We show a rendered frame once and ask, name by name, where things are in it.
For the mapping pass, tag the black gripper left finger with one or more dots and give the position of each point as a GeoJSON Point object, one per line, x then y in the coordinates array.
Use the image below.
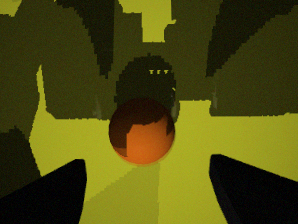
{"type": "Point", "coordinates": [56, 198]}

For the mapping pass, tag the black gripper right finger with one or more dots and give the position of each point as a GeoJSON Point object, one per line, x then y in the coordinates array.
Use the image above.
{"type": "Point", "coordinates": [249, 195]}

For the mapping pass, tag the dark brown ball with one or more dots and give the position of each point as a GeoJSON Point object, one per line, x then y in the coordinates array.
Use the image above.
{"type": "Point", "coordinates": [139, 121]}

